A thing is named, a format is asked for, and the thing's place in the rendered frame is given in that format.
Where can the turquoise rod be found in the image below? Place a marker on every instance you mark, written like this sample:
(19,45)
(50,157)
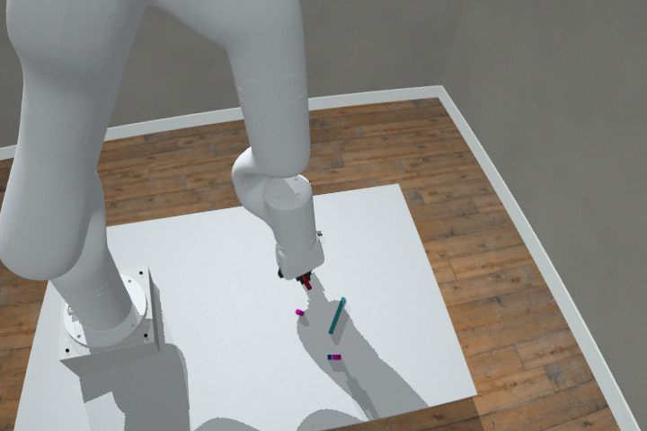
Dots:
(337,314)

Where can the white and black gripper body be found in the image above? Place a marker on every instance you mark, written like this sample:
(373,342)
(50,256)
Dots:
(296,266)

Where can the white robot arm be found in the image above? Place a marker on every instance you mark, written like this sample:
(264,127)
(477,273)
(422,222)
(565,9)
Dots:
(73,54)

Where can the dark red rectangular bar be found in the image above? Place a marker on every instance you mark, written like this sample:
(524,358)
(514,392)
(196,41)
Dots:
(308,286)

